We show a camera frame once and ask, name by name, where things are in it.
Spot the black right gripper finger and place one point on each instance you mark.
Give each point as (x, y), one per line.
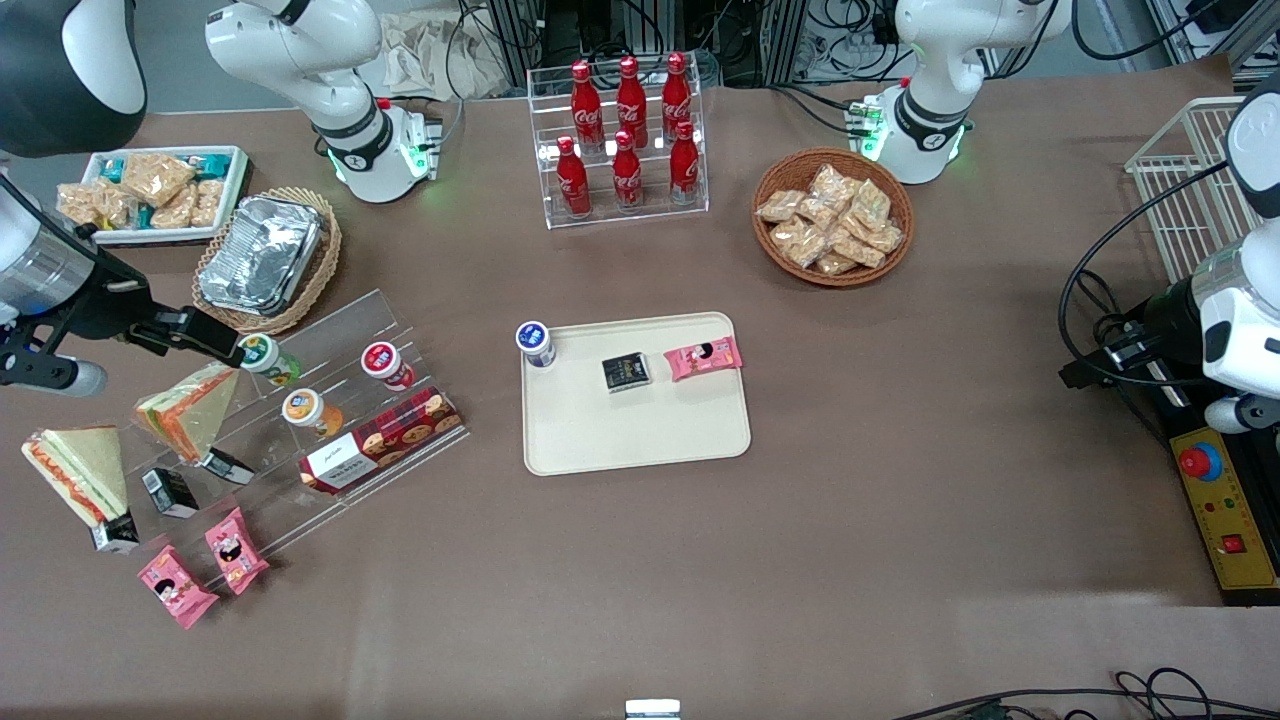
(172, 330)
(218, 340)

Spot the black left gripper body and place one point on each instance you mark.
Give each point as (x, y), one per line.
(1165, 318)

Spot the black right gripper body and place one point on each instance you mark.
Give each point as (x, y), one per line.
(106, 298)

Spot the triangle sandwich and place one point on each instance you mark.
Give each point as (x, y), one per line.
(190, 415)
(85, 470)

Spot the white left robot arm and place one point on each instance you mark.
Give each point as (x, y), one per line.
(930, 120)

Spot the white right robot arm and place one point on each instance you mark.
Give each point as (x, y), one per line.
(352, 150)

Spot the beige plastic tray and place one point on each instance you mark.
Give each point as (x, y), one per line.
(640, 430)

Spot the green cap yogurt bottle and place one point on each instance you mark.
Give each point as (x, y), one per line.
(262, 355)

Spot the clear wrapped rice cracker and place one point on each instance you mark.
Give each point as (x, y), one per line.
(115, 207)
(78, 204)
(208, 203)
(174, 210)
(157, 177)

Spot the silver foil container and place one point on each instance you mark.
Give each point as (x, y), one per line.
(262, 255)

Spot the orange cap yogurt bottle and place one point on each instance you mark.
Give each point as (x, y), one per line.
(305, 410)

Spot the oval light wicker basket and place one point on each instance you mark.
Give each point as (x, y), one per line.
(320, 280)

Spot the teal snack packet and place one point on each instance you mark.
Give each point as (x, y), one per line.
(214, 163)
(112, 170)

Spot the clear acrylic stepped stand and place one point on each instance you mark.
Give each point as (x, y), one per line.
(350, 325)

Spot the red emergency stop button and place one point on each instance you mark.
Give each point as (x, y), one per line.
(1198, 461)

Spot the white rectangular dish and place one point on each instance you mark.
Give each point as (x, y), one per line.
(238, 185)

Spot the small black box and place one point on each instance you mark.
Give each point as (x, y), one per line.
(170, 492)

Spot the red cap yogurt bottle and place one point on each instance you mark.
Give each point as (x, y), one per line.
(385, 363)

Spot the yellow control box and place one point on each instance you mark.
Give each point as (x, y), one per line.
(1235, 510)

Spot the red plaid cookie box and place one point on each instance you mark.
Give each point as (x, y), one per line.
(385, 440)

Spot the pink snack packet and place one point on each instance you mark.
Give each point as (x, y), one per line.
(703, 358)
(236, 552)
(175, 588)

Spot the white base connector box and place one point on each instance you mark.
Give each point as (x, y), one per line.
(422, 145)
(865, 125)

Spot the clear wrapped cracker packet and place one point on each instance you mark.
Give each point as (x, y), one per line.
(858, 250)
(833, 185)
(884, 237)
(834, 265)
(800, 243)
(780, 206)
(871, 203)

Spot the blue cap yogurt bottle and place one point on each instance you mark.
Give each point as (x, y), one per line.
(535, 340)

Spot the red cola bottle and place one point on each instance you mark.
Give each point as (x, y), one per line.
(685, 165)
(586, 105)
(631, 100)
(573, 180)
(677, 95)
(627, 175)

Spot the round brown wicker basket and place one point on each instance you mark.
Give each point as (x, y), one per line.
(780, 265)

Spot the black snack packet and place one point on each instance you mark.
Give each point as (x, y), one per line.
(626, 372)

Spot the clear acrylic bottle rack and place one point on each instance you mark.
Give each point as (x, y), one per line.
(620, 215)

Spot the aluminium equipment rack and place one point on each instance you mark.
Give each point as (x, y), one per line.
(760, 35)

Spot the small white device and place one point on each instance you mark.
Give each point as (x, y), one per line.
(652, 710)

